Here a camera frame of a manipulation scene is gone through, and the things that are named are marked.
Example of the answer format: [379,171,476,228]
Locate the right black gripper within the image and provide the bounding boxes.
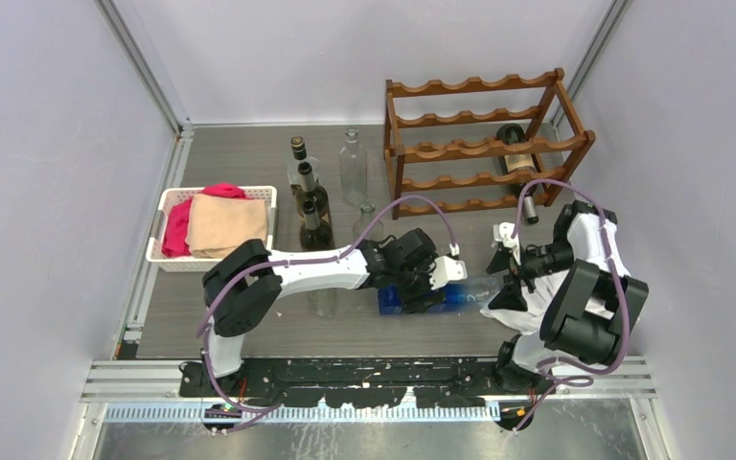
[486,239,574,311]

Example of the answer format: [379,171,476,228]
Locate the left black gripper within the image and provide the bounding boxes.
[394,254,448,313]

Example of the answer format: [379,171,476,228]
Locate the blue square glass bottle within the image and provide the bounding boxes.
[378,277,502,315]

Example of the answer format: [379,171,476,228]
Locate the dark green wine bottle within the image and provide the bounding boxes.
[495,124,540,224]

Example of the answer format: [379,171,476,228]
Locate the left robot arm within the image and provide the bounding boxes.
[197,228,467,396]

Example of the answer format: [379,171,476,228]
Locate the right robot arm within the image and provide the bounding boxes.
[482,200,649,394]

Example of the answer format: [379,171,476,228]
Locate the clear glass bottle centre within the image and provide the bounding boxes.
[353,201,384,243]

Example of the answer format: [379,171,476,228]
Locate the clear glass bottle front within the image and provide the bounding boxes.
[306,288,337,319]

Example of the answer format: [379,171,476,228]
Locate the green wine bottle front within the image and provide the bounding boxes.
[299,198,334,251]

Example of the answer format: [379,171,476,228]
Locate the wooden wine rack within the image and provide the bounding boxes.
[382,68,596,207]

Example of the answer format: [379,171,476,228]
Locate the green wine bottle middle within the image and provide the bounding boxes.
[292,162,332,224]

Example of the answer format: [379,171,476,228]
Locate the tall clear glass bottle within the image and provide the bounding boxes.
[338,127,368,208]

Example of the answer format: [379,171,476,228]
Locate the clear whisky bottle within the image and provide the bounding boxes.
[287,136,320,192]

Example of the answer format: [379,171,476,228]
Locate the beige folded cloth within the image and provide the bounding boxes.
[186,195,268,259]

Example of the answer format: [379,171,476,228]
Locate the white plastic basket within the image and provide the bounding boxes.
[145,185,278,273]

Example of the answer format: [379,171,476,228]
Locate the red cloth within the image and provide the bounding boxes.
[161,183,247,258]

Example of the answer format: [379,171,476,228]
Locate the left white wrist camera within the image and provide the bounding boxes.
[429,255,468,290]

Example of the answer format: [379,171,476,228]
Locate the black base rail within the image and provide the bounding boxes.
[177,355,557,411]

